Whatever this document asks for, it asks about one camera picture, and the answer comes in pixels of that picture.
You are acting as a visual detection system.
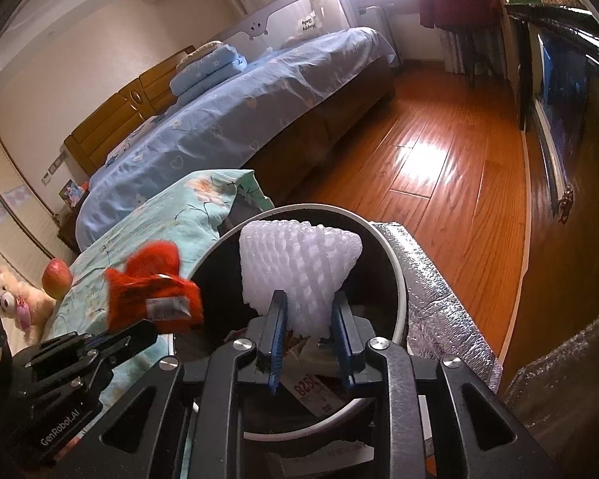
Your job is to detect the red snack wrapper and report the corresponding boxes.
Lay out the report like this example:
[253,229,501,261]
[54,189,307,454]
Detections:
[105,241,204,334]

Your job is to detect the grey bed guard rail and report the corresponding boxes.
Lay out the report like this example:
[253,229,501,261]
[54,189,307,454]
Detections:
[214,0,353,53]

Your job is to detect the dark wooden nightstand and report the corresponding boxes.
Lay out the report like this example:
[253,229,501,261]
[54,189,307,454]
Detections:
[57,194,93,255]

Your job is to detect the red and white cigarette box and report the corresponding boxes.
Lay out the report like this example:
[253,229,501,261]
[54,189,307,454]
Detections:
[280,372,353,417]

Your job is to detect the grey curtain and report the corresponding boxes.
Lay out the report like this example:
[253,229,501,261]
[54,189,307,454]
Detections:
[442,25,505,81]

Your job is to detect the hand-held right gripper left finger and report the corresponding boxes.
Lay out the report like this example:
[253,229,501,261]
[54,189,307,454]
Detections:
[62,289,289,479]

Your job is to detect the silver foil insulated bag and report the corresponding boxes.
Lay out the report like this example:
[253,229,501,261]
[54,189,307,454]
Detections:
[372,220,504,395]

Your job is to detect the wall switch panel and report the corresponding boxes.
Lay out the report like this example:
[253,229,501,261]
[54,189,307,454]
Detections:
[40,154,65,183]

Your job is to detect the white foam fruit net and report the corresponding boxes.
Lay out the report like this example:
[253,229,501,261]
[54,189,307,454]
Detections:
[238,218,363,337]

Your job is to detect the red apple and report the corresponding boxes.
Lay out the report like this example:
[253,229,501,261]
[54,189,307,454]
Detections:
[41,258,73,300]

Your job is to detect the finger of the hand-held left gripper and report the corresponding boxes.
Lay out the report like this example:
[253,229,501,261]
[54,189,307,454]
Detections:
[12,332,111,396]
[80,319,159,367]

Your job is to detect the cream sliding wardrobe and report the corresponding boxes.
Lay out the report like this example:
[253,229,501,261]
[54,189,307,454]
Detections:
[0,110,56,270]

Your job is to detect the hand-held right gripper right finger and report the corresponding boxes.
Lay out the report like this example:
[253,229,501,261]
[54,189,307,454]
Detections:
[329,290,565,479]

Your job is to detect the folded blue quilt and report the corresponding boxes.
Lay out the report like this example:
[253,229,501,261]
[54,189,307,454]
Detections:
[170,44,248,98]

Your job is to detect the pale pillow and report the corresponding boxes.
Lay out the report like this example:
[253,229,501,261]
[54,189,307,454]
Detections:
[176,41,220,68]

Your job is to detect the grey round trash bin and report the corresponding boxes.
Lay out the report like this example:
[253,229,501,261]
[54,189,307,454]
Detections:
[172,203,409,442]

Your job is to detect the cream teddy bear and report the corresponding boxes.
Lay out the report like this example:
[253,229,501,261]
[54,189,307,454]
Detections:
[0,267,57,346]

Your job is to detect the bed with blue sheet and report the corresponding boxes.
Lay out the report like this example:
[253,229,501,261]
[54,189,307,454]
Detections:
[75,26,397,253]

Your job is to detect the dark foil bubble sheet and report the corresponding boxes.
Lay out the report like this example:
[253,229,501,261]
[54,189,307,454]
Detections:
[502,299,599,479]

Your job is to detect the white radiator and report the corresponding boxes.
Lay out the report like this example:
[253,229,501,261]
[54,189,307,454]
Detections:
[359,5,397,55]

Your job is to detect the wooden headboard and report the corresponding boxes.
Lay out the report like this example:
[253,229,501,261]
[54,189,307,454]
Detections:
[62,46,196,175]

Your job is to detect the small photo frame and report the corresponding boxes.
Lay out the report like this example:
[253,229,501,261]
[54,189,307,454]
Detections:
[59,178,88,208]

